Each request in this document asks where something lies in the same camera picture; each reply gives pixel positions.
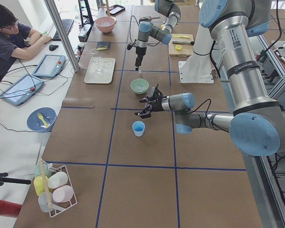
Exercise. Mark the light blue plastic cup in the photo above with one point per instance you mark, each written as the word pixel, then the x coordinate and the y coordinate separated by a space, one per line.
pixel 138 128

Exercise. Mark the mint green bowl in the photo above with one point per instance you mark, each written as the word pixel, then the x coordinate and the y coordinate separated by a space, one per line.
pixel 139 86

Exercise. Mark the metal ice scoop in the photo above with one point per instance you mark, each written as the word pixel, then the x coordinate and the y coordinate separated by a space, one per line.
pixel 148 18

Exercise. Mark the pink bowl with ice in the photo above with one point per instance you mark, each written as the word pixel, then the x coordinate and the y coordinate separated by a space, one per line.
pixel 106 24

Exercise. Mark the blue bowl with fork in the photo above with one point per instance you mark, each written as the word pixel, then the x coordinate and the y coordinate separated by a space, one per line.
pixel 36 125

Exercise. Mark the cream bear serving tray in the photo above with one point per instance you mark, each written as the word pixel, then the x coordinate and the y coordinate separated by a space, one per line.
pixel 106 77

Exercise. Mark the half lemon slice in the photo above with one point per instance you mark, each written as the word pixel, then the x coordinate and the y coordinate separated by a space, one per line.
pixel 178 47

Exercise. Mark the grey yellow folded cloth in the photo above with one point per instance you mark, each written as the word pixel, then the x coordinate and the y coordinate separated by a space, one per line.
pixel 103 45

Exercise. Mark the clear wine glass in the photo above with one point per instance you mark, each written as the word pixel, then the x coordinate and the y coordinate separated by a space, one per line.
pixel 96 59

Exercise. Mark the wooden cutting board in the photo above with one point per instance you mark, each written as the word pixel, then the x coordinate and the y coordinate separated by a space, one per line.
pixel 187 50

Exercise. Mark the yellow plastic knife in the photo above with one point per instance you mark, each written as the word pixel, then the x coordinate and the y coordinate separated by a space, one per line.
pixel 176 36

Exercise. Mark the black computer mouse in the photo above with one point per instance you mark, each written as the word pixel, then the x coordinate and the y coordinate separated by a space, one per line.
pixel 53 47

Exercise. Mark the far blue teach pendant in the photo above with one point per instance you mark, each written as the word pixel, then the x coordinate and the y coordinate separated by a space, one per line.
pixel 49 66

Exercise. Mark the blue teach pendant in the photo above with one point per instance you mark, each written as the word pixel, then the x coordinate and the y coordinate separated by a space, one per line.
pixel 22 90
pixel 49 66

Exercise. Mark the yellow plastic fork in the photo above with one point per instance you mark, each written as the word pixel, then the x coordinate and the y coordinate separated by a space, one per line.
pixel 41 117

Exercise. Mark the white cup in rack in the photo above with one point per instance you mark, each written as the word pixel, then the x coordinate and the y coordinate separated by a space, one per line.
pixel 57 180

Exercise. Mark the near blue teach pendant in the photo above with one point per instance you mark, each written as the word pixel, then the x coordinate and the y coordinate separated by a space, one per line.
pixel 22 90

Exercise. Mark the pink cup in rack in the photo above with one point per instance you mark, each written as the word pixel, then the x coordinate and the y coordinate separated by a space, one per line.
pixel 63 194

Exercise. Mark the yellow cup in rack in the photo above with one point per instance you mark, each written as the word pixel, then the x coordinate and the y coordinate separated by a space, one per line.
pixel 39 185

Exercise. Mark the seated person dark shirt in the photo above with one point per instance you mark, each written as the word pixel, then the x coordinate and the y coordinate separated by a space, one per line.
pixel 17 41

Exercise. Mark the pale blue cup in rack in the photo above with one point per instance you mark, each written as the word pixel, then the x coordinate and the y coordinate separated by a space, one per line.
pixel 43 203

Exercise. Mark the red cylinder object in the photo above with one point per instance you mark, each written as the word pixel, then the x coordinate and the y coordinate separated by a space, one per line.
pixel 9 209

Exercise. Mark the metal handled tool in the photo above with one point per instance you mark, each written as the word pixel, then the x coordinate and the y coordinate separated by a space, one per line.
pixel 183 42

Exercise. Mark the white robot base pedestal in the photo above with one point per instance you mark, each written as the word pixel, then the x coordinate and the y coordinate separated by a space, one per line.
pixel 197 68

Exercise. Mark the aluminium frame post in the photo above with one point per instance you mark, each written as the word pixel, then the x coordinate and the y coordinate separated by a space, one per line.
pixel 51 6

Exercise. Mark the white wire cup rack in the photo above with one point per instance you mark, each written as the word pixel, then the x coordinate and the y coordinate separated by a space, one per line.
pixel 47 170

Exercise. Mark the black tripod handle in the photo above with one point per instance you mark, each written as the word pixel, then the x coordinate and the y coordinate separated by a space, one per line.
pixel 5 179

